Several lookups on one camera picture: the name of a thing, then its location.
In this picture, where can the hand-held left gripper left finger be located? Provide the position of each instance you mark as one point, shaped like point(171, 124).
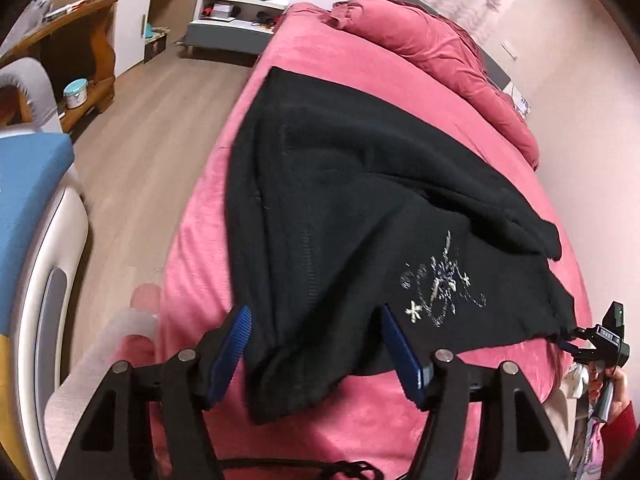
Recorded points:
point(230, 350)

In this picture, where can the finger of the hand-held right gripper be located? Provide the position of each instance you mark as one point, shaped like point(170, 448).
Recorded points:
point(586, 357)
point(567, 345)

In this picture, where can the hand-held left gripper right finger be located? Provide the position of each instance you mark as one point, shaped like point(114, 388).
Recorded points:
point(405, 360)

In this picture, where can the black pants with silver embroidery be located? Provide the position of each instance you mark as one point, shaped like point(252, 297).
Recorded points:
point(350, 200)

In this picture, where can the person's right hand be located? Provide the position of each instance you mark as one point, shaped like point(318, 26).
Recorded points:
point(622, 385)

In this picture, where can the pale patterned cloth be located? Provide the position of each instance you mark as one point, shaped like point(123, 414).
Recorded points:
point(582, 425)

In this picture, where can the pink bed blanket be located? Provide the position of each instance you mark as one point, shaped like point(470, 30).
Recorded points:
point(215, 240)

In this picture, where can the white bedside table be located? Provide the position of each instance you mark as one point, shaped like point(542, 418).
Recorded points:
point(520, 100)

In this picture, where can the teal round tin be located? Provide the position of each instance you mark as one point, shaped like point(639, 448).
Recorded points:
point(76, 94)

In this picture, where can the pink duvet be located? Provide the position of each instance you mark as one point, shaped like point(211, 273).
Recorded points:
point(450, 60)

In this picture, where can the white and grey nightstand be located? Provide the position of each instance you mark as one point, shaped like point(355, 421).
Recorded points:
point(230, 30)

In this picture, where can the teal basket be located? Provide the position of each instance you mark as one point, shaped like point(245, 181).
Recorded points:
point(150, 32)

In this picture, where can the wooden desk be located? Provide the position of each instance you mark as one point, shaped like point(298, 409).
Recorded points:
point(75, 50)

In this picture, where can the white cabinet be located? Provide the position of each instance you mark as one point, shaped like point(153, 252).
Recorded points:
point(131, 15)

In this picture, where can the white frame with blue cushion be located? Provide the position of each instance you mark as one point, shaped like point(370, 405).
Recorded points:
point(30, 200)

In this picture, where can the white wall switch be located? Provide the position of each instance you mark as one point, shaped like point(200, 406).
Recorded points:
point(510, 52)

